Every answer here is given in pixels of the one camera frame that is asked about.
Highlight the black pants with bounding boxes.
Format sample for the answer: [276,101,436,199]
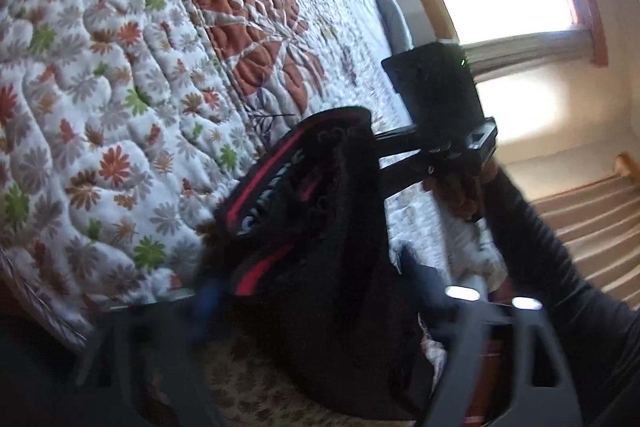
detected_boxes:
[195,106,451,423]

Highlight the person's right forearm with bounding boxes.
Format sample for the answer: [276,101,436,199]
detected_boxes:
[477,164,640,427]

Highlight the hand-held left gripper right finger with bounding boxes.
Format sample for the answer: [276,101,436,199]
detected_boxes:
[400,244,583,427]

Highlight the grey curtain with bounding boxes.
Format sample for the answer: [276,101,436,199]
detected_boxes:
[462,29,598,64]

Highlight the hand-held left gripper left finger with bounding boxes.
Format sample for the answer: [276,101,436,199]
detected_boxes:
[75,277,226,427]

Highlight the grey pillow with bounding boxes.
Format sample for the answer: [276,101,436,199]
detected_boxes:
[364,0,417,58]

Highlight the person's right hand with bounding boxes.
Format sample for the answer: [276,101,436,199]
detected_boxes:
[425,157,496,224]

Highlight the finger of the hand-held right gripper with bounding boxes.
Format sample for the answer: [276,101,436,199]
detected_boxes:
[371,126,427,156]
[377,153,437,196]

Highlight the floral quilted blanket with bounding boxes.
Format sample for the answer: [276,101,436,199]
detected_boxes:
[0,0,506,427]

